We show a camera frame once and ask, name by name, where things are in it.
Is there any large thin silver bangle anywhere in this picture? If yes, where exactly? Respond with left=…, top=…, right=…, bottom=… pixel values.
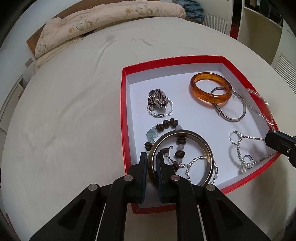
left=212, top=90, right=247, bottom=123

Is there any dark green bangle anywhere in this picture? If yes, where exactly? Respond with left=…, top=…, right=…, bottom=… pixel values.
left=144, top=126, right=217, bottom=187

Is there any small silver ring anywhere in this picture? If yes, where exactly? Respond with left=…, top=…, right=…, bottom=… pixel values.
left=242, top=154, right=254, bottom=166

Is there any silver pearl necklace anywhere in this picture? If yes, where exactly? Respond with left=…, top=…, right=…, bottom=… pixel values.
left=229, top=86, right=278, bottom=175

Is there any blue crumpled cloth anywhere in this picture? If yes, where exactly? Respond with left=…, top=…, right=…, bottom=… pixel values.
left=177, top=0, right=205, bottom=23

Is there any wall switch plate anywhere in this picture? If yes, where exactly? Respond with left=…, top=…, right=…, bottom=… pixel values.
left=25, top=58, right=33, bottom=68

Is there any twisted silver bracelet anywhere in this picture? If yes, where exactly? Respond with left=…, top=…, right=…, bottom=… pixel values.
left=146, top=96, right=174, bottom=119
left=179, top=155, right=219, bottom=185

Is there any amber bangle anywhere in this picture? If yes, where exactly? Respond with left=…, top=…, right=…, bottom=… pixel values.
left=190, top=72, right=233, bottom=104

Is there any wooden headboard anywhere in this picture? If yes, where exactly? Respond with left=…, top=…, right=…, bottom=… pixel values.
left=26, top=0, right=163, bottom=50

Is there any beige floral duvet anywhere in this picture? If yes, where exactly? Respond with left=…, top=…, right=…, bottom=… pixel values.
left=32, top=0, right=187, bottom=75

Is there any white wardrobe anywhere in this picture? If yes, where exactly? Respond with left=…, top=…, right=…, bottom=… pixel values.
left=200, top=1, right=295, bottom=90

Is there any white low cabinet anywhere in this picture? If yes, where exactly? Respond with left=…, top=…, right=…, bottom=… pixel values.
left=0, top=74, right=30, bottom=140

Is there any dark beaded bracelet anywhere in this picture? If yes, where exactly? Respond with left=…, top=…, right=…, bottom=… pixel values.
left=143, top=117, right=188, bottom=172

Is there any red jewelry box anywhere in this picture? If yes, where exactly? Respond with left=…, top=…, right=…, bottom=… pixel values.
left=120, top=55, right=279, bottom=194

